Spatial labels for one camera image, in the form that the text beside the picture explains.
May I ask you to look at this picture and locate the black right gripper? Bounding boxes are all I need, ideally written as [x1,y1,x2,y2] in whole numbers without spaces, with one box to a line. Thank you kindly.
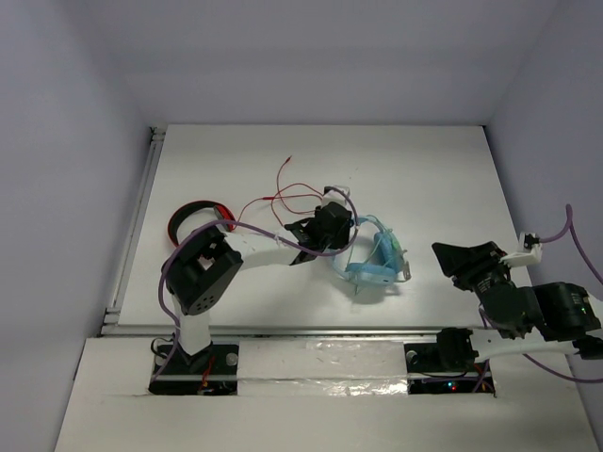
[432,238,513,296]

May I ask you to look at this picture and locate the green headphone cable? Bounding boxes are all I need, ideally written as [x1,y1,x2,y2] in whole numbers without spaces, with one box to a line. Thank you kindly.
[343,215,409,298]

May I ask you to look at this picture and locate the light blue headphones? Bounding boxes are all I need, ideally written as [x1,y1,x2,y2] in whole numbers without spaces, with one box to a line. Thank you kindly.
[330,215,412,294]

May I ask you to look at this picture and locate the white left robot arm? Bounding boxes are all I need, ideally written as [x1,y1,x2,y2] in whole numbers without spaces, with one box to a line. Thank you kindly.
[159,202,359,371]

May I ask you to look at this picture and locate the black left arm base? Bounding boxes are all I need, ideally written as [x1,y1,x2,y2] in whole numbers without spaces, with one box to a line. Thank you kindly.
[148,338,239,396]

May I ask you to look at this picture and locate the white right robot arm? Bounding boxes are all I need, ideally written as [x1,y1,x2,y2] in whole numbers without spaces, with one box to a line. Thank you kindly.
[432,234,602,370]

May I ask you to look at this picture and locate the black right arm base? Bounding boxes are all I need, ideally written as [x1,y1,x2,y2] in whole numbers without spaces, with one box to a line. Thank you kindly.
[404,328,497,396]

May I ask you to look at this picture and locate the red and black headphones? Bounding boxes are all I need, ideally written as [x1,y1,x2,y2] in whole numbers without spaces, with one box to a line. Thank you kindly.
[167,200,235,248]

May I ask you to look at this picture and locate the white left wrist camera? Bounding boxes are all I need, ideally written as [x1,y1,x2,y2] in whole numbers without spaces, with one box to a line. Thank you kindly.
[321,186,350,205]

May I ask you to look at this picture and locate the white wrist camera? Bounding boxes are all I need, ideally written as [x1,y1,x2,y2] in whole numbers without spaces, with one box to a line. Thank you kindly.
[500,232,543,268]
[321,186,350,205]

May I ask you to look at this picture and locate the red headphone cable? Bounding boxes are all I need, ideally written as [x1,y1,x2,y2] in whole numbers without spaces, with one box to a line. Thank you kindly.
[235,156,330,227]

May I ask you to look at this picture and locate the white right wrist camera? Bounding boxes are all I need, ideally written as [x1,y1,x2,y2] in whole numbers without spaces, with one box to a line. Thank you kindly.
[500,232,543,268]

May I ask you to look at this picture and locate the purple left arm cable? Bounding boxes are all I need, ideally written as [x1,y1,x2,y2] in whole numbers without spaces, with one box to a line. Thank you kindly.
[157,186,362,387]

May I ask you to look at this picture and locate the aluminium rail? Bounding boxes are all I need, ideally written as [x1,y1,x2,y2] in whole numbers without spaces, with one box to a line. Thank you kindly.
[101,322,505,339]

